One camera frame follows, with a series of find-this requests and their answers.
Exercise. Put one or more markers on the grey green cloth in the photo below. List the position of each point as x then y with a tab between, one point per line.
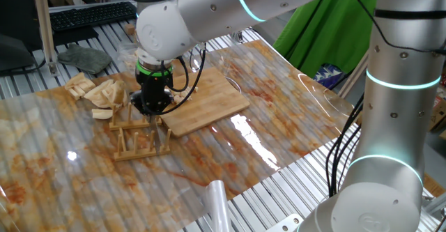
85	58

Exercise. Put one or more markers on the open cardboard box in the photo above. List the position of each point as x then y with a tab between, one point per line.
439	115

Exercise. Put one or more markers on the lotus root wedge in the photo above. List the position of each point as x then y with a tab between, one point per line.
102	113

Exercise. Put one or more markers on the black flat desk pad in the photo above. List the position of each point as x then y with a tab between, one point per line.
75	37

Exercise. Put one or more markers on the small lotus root chunk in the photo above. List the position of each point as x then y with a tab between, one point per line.
179	98
187	93

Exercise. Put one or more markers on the clear plastic film roll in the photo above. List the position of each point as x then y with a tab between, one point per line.
217	204

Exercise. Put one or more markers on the black computer monitor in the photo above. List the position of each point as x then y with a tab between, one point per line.
17	16

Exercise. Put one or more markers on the black computer keyboard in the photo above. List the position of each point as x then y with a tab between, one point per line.
92	16

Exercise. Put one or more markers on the lotus root stick piece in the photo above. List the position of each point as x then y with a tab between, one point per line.
85	87
75	80

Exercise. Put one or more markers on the blue white patterned bag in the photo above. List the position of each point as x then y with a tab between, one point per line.
327	76

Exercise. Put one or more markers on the lotus root half piece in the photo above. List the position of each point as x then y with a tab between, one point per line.
193	89

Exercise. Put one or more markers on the green fabric backdrop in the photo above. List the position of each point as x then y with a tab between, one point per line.
331	37

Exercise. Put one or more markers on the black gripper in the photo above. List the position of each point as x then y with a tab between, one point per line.
153	85

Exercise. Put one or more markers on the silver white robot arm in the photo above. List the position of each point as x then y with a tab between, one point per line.
216	9

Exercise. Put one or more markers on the marble pattern plastic mat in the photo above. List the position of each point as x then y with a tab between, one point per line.
87	190

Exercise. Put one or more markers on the small wooden block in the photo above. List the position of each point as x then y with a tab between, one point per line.
130	29

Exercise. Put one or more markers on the wooden peg rack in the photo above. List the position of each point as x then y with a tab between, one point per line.
139	152

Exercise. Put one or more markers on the aluminium frame post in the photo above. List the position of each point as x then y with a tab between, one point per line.
45	23
353	75

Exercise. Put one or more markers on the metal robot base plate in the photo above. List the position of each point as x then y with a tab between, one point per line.
285	223

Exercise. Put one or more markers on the steel cleaver knife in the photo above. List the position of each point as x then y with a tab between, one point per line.
157	138

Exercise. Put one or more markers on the bamboo cutting board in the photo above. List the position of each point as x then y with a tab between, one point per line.
216	106

